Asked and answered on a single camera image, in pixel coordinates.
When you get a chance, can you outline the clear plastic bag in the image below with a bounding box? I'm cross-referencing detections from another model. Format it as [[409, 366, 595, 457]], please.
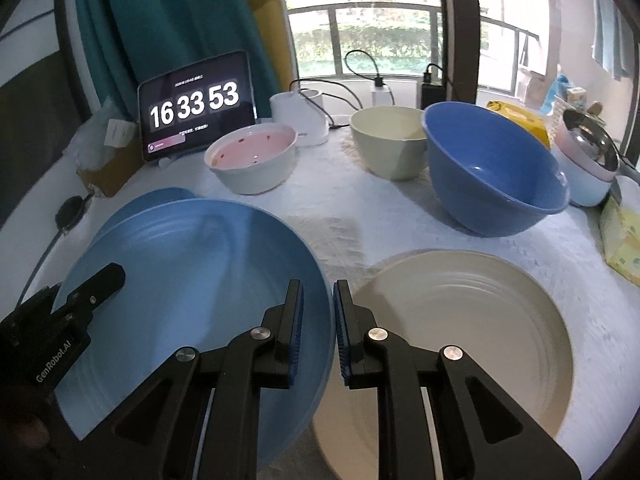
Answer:
[[75, 97, 138, 168]]

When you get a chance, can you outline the black round puck with cable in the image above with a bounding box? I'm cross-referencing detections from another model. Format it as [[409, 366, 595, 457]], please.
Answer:
[[17, 196, 93, 306]]

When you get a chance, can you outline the black device cable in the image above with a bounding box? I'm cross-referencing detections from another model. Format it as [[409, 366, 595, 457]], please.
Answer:
[[289, 79, 362, 131]]

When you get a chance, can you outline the beige plate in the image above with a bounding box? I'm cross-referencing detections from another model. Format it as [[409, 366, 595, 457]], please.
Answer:
[[312, 250, 573, 480]]

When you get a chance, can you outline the white charger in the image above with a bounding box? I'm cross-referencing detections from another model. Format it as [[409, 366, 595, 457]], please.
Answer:
[[371, 76, 393, 108]]

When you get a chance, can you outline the yellow curtain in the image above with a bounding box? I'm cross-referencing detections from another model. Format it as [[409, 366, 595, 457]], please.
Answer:
[[240, 0, 296, 96]]

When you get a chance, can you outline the yellow packet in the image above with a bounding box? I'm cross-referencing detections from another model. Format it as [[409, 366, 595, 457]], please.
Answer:
[[487, 101, 551, 148]]

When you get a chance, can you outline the balcony railing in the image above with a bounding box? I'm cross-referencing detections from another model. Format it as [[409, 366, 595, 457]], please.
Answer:
[[287, 2, 541, 91]]

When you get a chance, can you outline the tablet showing clock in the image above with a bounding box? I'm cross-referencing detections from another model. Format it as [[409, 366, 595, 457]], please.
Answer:
[[137, 50, 257, 163]]

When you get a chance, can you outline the dark window frame post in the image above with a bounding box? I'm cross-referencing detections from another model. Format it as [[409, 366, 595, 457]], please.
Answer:
[[440, 0, 483, 106]]

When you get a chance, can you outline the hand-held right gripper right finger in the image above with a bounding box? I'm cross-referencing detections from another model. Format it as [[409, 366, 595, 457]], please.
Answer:
[[332, 279, 583, 480]]

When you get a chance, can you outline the dark blue bowl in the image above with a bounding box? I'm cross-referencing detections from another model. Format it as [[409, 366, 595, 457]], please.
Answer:
[[422, 101, 571, 238]]

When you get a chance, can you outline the white bowl pink inside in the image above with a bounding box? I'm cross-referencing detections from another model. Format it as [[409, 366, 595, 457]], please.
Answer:
[[204, 123, 298, 196]]

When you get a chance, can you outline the white round device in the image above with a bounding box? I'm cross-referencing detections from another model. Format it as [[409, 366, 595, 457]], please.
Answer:
[[270, 89, 331, 148]]

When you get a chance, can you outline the black looped cable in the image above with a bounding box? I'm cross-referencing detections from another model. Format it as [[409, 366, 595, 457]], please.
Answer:
[[345, 50, 385, 88]]

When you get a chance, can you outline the light blue plate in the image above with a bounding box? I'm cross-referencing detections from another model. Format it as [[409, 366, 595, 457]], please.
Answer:
[[92, 187, 201, 241], [52, 199, 335, 466]]

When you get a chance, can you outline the yellow patterned cloth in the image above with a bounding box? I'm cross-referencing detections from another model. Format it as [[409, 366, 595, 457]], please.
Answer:
[[600, 195, 640, 288]]

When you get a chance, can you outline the hanging pale blue towel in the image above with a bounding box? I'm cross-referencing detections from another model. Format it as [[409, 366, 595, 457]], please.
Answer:
[[592, 0, 636, 81]]

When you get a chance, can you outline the pale blue bowl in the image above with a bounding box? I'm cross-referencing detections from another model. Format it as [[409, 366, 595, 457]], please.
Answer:
[[557, 147, 618, 208]]

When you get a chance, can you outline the teal curtain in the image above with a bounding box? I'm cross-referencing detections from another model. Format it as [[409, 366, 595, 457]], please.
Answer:
[[72, 0, 281, 121]]

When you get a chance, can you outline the cream bowl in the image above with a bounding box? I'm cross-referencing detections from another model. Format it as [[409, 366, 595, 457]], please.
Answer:
[[349, 106, 430, 182]]

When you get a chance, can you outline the steel bowl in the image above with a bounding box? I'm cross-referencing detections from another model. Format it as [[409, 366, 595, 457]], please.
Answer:
[[562, 109, 621, 171]]

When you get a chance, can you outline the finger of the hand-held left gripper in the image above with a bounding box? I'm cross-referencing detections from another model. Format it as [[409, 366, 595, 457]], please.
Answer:
[[51, 262, 127, 328]]

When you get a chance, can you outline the white plastic basket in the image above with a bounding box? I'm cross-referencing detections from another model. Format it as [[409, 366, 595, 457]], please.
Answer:
[[540, 97, 583, 141]]

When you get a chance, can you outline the steel pot light blue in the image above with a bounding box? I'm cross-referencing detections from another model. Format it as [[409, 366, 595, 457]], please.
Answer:
[[555, 120, 618, 183]]

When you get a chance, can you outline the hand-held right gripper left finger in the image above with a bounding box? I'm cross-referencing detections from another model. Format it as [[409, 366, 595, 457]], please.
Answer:
[[82, 280, 305, 480]]

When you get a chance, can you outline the cardboard box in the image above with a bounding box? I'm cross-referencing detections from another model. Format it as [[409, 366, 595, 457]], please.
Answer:
[[77, 145, 146, 196]]

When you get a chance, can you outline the black charger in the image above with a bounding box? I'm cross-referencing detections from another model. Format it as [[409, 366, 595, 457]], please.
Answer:
[[421, 64, 446, 111]]

